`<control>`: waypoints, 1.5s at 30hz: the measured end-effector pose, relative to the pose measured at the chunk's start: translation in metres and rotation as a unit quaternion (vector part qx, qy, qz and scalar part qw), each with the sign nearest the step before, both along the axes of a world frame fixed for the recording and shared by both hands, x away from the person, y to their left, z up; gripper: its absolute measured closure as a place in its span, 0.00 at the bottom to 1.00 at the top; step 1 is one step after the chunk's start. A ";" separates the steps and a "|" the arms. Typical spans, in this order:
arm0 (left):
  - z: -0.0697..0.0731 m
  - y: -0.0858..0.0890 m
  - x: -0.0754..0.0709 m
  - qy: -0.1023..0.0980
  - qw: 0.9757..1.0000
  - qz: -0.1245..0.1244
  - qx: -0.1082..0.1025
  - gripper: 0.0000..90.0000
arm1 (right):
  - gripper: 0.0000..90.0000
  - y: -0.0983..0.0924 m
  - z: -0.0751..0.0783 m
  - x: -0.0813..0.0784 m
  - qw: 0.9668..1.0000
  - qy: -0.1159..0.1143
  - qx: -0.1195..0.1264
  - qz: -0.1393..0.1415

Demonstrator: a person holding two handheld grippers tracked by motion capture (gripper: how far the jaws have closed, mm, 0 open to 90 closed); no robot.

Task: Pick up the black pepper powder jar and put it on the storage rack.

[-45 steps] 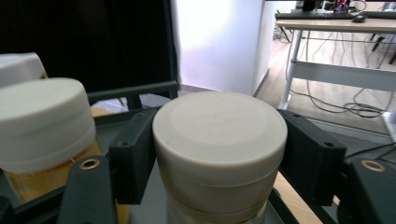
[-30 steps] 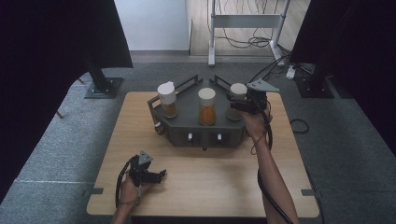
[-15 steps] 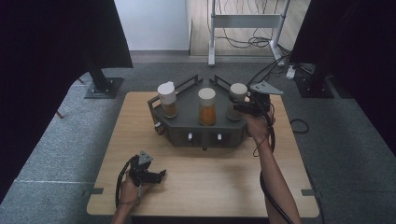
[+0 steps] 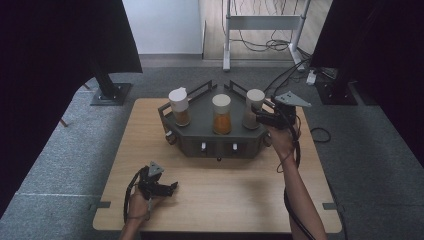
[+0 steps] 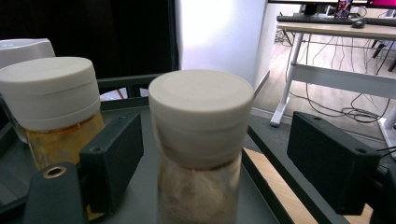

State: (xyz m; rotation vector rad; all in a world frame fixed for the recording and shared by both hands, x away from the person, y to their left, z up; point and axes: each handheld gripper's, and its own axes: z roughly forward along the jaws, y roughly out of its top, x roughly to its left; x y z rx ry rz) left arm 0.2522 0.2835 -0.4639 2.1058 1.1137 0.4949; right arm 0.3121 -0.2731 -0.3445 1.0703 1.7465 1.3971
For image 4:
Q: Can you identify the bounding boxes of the black floor cables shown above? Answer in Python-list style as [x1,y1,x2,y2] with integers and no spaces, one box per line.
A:
[229,0,321,99]

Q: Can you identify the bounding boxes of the orange spice jar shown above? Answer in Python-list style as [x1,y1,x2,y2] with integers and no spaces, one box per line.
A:
[211,93,233,136]

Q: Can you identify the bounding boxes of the left hand-held gripper cable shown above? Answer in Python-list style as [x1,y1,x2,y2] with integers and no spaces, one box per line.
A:
[123,166,149,224]

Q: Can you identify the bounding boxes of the right hand-held gripper cable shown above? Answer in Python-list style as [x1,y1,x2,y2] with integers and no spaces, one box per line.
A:
[275,108,317,240]

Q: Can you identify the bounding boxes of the person's left hand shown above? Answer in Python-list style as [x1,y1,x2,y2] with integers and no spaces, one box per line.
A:
[127,187,164,222]

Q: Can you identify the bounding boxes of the white power strip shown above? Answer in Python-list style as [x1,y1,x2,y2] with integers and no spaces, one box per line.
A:
[305,69,318,86]

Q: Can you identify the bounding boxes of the hand-held gripper cable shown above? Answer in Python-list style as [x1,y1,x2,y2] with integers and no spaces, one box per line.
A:
[123,166,149,224]
[275,108,317,240]

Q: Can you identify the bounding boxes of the spice jar with spout lid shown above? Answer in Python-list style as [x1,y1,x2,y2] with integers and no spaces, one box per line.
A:
[168,87,192,128]

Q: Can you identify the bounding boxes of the grey spice jar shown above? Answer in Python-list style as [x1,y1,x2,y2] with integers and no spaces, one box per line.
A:
[242,88,266,130]

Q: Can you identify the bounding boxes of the dark corner shelf rack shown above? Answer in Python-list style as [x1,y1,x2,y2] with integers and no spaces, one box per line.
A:
[157,79,284,160]

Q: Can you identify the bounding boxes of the black stand with base plate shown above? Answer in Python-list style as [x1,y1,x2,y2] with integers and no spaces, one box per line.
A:
[89,59,133,107]
[314,68,359,107]

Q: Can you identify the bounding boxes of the grey metal stand frame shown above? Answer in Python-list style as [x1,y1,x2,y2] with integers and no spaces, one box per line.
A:
[222,0,313,73]

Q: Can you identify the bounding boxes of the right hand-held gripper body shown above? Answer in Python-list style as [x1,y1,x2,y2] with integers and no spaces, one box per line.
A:
[270,90,313,130]

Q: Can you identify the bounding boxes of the person's right hand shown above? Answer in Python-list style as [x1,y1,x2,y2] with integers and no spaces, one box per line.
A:
[266,121,301,161]

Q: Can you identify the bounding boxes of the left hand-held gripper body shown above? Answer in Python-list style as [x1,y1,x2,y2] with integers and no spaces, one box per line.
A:
[136,161,170,201]

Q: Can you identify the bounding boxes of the black curtain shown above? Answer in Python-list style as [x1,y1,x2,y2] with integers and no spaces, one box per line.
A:
[0,0,144,219]
[309,0,424,168]

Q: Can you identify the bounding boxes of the black cable loop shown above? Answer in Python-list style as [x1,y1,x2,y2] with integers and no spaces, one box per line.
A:
[309,127,332,144]

